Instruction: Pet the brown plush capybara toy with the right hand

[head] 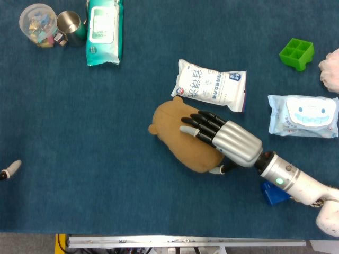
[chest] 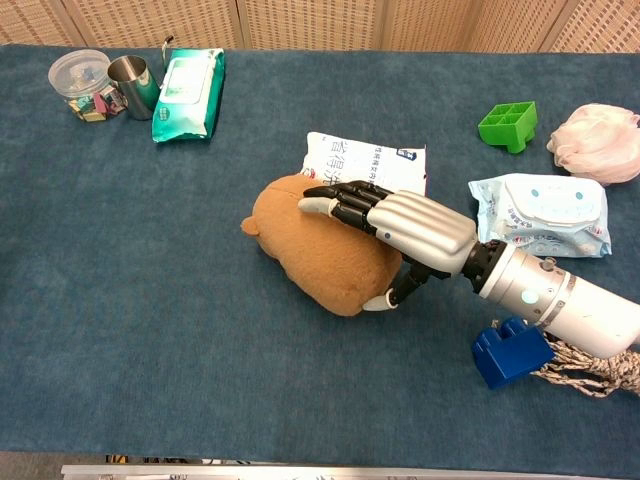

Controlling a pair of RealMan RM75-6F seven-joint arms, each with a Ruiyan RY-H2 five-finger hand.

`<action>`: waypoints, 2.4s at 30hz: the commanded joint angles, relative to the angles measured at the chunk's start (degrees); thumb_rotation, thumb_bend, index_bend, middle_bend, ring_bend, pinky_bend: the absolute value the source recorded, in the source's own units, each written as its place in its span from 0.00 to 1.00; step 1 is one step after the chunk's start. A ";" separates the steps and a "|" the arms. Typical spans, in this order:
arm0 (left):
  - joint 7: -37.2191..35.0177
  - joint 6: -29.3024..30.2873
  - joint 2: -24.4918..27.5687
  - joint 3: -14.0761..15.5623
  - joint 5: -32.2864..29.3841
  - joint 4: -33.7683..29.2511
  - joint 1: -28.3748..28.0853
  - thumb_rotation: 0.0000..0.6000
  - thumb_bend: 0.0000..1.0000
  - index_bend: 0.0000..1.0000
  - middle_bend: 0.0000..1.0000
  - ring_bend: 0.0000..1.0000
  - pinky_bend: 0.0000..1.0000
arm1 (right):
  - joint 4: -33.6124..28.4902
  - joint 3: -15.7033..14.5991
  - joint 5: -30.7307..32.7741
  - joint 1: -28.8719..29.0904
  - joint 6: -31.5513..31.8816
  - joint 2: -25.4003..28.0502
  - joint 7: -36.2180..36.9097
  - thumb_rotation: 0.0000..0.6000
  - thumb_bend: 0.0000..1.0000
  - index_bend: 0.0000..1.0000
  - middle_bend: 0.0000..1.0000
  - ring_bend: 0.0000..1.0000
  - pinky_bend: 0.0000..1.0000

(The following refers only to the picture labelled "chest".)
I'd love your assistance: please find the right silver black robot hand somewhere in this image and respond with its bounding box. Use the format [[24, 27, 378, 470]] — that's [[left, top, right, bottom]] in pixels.
[[297, 180, 507, 313]]

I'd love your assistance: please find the brown plush toy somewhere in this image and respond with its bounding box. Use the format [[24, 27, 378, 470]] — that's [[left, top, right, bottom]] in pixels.
[[241, 174, 404, 318]]

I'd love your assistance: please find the blue toy building brick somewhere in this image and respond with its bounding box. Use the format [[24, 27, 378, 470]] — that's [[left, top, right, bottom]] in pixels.
[[471, 316, 556, 391]]

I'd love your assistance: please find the white printed pouch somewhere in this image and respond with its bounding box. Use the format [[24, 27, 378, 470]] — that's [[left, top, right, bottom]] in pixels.
[[299, 131, 430, 198]]

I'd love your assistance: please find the light blue wet wipes pack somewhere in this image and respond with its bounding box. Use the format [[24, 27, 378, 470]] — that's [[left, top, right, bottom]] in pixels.
[[467, 172, 613, 259]]

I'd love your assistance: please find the green plastic grid block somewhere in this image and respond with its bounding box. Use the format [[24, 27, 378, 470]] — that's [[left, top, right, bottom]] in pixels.
[[477, 100, 539, 154]]

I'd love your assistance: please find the pink mesh bath sponge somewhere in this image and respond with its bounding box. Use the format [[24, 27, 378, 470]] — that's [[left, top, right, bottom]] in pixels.
[[546, 103, 640, 187]]

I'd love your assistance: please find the woven folding screen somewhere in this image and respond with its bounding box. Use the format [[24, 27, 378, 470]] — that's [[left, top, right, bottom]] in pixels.
[[0, 0, 640, 54]]

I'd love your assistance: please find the green wet wipes pack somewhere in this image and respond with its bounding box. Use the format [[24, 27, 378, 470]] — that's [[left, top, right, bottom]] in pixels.
[[151, 47, 227, 144]]

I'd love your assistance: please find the dark teal table cloth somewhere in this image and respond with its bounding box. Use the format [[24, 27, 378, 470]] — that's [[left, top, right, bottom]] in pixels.
[[0, 43, 640, 479]]

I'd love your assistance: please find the steel cup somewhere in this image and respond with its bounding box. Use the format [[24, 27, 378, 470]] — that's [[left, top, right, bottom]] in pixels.
[[107, 34, 175, 121]]

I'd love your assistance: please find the clear jar of binder clips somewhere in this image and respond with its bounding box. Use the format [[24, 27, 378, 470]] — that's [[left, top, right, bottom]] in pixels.
[[47, 49, 129, 123]]

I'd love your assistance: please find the beige braided rope bundle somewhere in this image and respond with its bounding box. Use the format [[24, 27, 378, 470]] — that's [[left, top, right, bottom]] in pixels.
[[490, 319, 640, 399]]

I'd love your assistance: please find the metal rail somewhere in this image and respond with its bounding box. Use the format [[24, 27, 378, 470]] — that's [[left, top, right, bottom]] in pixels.
[[60, 463, 640, 480]]

